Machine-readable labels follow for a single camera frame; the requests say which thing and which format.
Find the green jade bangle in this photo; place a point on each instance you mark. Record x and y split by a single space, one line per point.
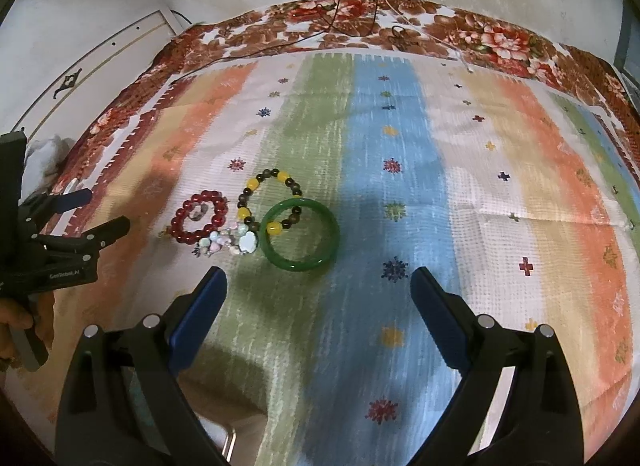
295 266

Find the white panelled door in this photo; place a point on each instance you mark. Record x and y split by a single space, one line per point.
100 60

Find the person's left hand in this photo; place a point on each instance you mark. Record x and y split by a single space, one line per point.
15 316

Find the red floral blanket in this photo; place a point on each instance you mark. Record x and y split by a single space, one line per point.
490 35

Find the grey window frame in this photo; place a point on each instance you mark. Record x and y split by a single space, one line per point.
627 40

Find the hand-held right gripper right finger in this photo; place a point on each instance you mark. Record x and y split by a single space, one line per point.
440 318

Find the white cloth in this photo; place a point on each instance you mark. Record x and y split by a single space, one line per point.
47 158

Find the striped woven blanket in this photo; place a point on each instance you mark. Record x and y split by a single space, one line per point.
380 170

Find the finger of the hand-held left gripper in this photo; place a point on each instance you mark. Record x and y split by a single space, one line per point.
75 197
107 232

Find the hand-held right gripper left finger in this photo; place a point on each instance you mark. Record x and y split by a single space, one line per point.
199 318

